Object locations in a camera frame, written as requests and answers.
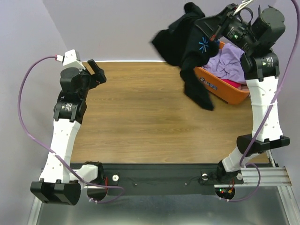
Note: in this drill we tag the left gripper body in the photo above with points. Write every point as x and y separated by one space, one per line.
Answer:
96 79

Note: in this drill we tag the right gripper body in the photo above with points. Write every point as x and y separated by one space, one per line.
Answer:
217 26

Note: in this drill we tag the black t shirt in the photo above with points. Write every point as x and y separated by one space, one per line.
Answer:
183 45

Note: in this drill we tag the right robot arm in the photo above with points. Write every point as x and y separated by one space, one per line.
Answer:
261 71

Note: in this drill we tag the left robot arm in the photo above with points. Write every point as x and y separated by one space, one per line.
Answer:
57 184

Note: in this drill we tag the lavender t shirt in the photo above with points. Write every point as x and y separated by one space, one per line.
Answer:
226 64

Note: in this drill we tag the pink t shirt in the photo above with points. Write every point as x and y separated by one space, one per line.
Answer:
232 83

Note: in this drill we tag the orange laundry basket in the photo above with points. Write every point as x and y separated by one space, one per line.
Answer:
221 89

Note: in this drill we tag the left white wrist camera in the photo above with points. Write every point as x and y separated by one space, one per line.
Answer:
70 59

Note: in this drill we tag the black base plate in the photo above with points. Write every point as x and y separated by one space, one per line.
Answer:
164 179

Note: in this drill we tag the right side aluminium rail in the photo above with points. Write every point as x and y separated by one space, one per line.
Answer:
271 159

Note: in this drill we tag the aluminium frame rail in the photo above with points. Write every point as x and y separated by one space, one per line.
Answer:
270 177

